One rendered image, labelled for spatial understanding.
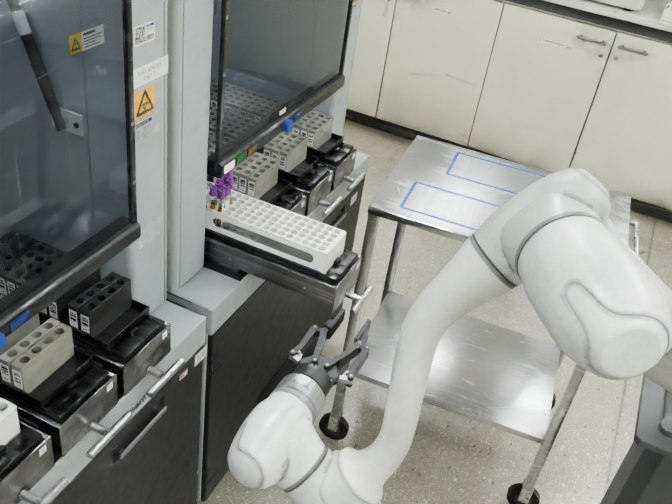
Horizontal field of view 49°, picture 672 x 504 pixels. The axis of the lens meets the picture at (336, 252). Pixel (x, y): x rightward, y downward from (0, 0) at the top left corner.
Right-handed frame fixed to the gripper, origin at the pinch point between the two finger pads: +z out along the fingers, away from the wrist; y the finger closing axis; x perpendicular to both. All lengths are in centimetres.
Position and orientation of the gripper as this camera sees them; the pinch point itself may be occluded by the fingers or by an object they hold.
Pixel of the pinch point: (349, 327)
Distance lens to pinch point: 149.9
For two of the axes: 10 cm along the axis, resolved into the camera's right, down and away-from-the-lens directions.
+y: -9.0, -3.4, 2.7
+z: 4.1, -4.8, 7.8
